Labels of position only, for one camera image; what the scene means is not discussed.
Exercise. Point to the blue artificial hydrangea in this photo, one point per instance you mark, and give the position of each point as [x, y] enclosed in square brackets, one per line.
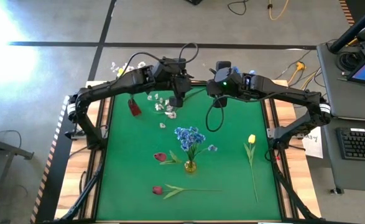
[186, 137]

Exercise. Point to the black board with hazard stripe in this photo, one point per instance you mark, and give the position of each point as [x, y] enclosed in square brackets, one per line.
[54, 174]

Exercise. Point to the grey metal stand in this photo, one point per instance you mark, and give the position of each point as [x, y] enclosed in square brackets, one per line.
[11, 149]

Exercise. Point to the red ribbed glass vase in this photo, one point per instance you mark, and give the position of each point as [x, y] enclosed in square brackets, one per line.
[134, 108]

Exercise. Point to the black aluminium table frame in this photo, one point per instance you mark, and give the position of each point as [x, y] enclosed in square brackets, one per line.
[277, 186]

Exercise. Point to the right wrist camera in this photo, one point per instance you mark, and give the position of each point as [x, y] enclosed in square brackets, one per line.
[219, 103]

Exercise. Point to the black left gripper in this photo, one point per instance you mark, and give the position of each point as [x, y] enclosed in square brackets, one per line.
[173, 76]

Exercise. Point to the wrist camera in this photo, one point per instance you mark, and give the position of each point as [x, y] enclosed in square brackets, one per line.
[176, 102]
[219, 103]

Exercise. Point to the red artificial tulip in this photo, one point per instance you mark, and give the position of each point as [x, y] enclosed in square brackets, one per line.
[157, 190]
[160, 156]

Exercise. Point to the grey desk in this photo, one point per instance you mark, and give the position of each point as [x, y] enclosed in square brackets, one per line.
[356, 177]

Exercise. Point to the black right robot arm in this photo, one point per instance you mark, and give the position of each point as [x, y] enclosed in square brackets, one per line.
[288, 95]

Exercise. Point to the black keyboard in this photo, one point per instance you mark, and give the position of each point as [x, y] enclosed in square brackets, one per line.
[359, 144]

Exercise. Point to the white artificial flower spray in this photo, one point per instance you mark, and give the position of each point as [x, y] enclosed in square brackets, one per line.
[140, 64]
[158, 106]

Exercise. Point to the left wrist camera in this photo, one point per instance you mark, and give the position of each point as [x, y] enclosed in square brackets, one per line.
[176, 102]

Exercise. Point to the green table mat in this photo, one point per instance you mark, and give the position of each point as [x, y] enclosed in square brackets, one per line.
[157, 174]

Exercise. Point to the yellow ribbed glass vase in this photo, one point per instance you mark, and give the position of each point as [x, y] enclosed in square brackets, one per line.
[190, 168]

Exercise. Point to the white paper sheet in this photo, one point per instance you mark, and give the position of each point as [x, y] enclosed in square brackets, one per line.
[314, 146]

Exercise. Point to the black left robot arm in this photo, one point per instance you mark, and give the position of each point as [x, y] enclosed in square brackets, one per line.
[123, 84]

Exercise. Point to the black stand pole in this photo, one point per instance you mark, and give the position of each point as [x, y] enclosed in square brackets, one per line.
[353, 31]

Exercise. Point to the loose white blossom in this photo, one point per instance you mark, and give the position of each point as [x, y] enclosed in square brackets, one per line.
[162, 125]

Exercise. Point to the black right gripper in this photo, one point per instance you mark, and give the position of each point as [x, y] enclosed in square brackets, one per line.
[224, 84]

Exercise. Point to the wooden table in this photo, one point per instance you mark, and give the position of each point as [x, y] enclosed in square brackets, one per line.
[76, 174]

